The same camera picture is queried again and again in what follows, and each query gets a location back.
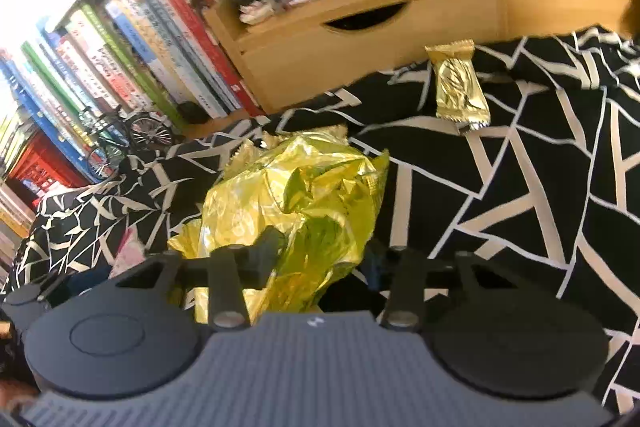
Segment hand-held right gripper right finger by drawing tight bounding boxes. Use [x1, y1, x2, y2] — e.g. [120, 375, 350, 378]
[360, 244, 507, 333]

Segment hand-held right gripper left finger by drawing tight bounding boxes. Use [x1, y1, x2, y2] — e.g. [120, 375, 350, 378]
[115, 226, 289, 331]

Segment gold foil bag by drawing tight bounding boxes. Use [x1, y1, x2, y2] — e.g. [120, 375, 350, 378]
[167, 131, 392, 326]

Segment row of tall colourful books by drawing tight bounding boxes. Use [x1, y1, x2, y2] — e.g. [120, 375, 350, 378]
[0, 0, 262, 178]

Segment macaron print snack packet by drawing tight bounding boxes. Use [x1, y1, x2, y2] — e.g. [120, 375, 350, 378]
[114, 226, 149, 271]

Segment black white patterned blanket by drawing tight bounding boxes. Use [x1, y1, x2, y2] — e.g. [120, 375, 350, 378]
[10, 24, 640, 418]

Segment small black round object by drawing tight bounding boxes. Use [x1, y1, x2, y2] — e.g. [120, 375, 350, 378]
[176, 101, 209, 126]

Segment miniature bicycle model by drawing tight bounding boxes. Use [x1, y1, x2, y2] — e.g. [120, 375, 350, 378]
[81, 103, 174, 181]

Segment small gold snack packet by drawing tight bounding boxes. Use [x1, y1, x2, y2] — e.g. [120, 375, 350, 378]
[424, 38, 492, 136]

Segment red plastic crate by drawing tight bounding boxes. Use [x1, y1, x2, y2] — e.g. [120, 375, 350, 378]
[4, 131, 87, 204]

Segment wooden drawer organizer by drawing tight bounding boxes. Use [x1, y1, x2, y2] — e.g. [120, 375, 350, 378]
[201, 0, 640, 116]

